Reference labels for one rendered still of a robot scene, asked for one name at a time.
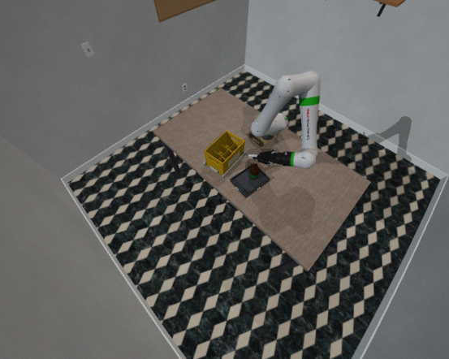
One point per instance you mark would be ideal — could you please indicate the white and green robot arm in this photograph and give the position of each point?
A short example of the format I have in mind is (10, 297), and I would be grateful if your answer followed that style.
(308, 84)

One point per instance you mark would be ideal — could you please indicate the brown bottle with green label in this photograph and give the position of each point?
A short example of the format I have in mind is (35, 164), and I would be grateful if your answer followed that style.
(254, 172)

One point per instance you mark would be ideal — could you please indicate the yellow crate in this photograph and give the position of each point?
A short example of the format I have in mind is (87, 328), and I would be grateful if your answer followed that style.
(224, 152)

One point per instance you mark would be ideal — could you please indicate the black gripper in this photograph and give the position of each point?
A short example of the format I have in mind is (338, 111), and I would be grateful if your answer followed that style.
(269, 156)

